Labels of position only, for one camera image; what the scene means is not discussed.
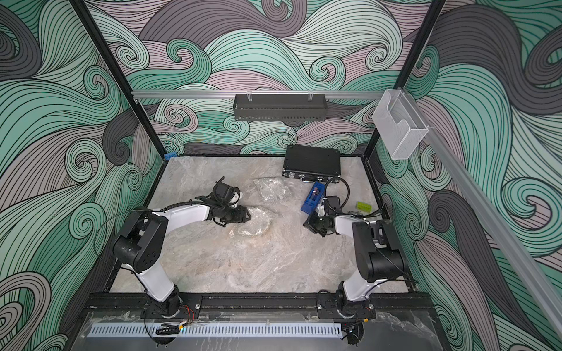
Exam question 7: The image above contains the clear bubble wrap sheet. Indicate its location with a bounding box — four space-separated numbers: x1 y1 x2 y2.
253 176 294 206
230 205 278 238

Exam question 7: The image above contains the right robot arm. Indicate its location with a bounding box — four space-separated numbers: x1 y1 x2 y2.
301 196 407 318

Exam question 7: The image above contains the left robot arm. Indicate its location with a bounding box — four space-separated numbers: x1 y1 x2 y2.
113 178 252 316

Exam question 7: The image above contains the blue tape dispenser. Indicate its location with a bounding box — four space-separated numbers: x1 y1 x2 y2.
301 182 326 214

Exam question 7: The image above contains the green sticky note pad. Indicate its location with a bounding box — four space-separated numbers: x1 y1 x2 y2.
355 201 373 213

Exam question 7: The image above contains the black hard case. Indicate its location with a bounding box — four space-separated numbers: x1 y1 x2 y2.
282 145 341 182

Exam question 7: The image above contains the blue corner clip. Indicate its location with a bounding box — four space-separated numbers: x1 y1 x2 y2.
164 152 178 161

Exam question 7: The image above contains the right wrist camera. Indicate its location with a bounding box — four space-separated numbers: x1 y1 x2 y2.
317 204 326 217

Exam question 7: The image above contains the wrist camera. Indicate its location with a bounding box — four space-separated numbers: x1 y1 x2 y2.
229 190 241 207
317 204 326 217

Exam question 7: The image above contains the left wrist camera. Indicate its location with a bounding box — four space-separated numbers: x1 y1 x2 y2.
229 190 241 207

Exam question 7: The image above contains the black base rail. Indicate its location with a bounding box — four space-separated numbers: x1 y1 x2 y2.
86 292 433 320

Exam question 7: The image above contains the black perforated wall tray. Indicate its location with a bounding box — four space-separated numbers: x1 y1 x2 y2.
233 94 328 122

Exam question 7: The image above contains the aluminium rail back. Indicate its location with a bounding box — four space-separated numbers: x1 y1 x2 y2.
132 89 383 100

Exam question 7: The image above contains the aluminium rail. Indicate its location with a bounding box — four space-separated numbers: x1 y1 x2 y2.
407 96 561 336
132 89 383 100

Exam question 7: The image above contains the clear acrylic wall holder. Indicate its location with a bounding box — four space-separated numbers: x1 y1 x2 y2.
372 89 428 160

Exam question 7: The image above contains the white slotted cable duct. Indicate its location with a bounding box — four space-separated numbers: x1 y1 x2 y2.
87 323 343 339

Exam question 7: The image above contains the aluminium rail right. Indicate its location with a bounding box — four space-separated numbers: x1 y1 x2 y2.
407 96 561 336

